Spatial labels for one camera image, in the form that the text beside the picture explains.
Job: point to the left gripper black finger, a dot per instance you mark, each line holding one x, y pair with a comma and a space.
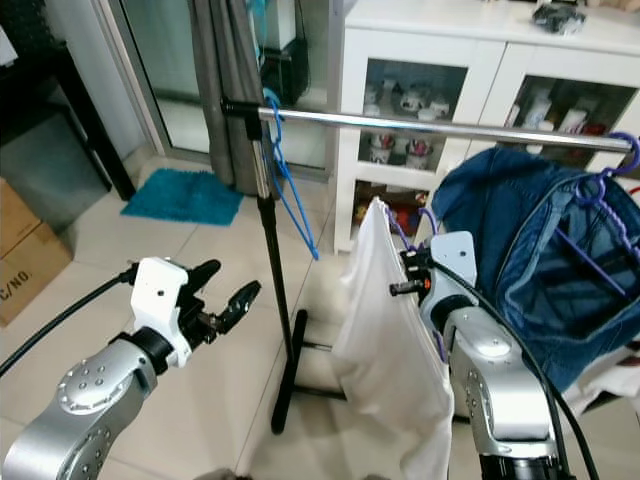
202, 273
242, 300

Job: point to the purple plastic hanger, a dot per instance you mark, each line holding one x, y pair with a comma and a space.
428, 213
615, 205

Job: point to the plain white shirt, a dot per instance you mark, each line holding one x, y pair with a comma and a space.
390, 350

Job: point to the metal clothes rack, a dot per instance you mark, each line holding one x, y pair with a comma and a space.
275, 270

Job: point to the teal floor mat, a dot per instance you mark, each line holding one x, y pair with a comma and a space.
175, 197

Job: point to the blue denim garment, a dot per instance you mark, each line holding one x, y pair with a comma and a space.
490, 190

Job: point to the white red figurine mug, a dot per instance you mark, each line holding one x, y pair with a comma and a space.
380, 148
418, 152

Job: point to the small printed cardboard box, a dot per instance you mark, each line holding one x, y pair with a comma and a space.
35, 285

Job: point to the black side table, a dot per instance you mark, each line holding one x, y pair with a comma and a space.
95, 125

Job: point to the grey curtain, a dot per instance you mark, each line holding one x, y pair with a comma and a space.
225, 90

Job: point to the grey flat panel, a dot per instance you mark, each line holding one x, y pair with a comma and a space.
50, 150

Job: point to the glass sliding door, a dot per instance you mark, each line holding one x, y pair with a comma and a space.
160, 60

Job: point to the white glass-door cabinet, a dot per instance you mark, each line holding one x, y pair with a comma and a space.
500, 65

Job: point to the small black silver gadget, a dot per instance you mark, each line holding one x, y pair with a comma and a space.
560, 18

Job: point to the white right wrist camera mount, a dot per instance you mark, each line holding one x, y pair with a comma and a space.
455, 260

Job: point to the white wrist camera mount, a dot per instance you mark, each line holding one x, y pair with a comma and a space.
455, 260
160, 300

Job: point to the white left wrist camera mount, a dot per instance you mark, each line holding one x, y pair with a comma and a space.
160, 300

